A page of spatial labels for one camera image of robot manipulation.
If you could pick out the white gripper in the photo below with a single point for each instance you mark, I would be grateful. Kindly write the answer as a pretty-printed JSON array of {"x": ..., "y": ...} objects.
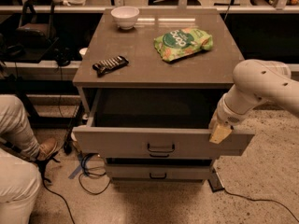
[{"x": 224, "y": 116}]

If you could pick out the grey top drawer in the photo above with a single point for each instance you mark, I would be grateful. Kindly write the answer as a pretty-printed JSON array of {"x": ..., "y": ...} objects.
[{"x": 134, "y": 123}]

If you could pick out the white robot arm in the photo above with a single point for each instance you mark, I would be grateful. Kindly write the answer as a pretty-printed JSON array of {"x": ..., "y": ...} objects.
[{"x": 255, "y": 82}]

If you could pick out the grey drawer cabinet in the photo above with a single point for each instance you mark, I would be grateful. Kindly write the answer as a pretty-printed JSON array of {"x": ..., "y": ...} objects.
[{"x": 208, "y": 71}]

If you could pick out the grey bottom drawer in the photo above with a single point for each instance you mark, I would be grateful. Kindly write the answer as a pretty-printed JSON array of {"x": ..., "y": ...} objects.
[{"x": 158, "y": 169}]

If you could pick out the black floor power box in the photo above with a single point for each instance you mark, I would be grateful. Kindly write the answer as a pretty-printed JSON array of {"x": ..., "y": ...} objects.
[{"x": 215, "y": 182}]

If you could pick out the green snack bag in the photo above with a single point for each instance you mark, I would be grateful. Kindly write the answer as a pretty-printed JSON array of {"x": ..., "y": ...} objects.
[{"x": 182, "y": 43}]

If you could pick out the black candy bar wrapper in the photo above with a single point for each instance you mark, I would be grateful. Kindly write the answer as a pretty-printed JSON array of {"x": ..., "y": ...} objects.
[{"x": 109, "y": 65}]

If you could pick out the white ceramic bowl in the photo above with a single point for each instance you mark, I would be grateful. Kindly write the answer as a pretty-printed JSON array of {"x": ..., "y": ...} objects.
[{"x": 125, "y": 17}]

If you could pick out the small white cup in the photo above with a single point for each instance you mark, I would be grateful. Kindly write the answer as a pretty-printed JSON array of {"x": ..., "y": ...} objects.
[{"x": 82, "y": 52}]

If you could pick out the tan shoe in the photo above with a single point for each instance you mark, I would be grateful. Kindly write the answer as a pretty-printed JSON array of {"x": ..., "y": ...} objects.
[{"x": 46, "y": 149}]

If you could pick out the person's leg in light trousers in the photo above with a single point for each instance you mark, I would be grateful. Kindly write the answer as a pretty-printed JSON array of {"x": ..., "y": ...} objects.
[{"x": 15, "y": 126}]

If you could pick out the person's near knee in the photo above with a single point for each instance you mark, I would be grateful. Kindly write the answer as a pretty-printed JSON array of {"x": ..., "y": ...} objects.
[{"x": 20, "y": 182}]

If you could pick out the black bag on shelf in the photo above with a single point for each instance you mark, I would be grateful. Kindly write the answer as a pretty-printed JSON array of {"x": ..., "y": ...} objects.
[{"x": 36, "y": 30}]

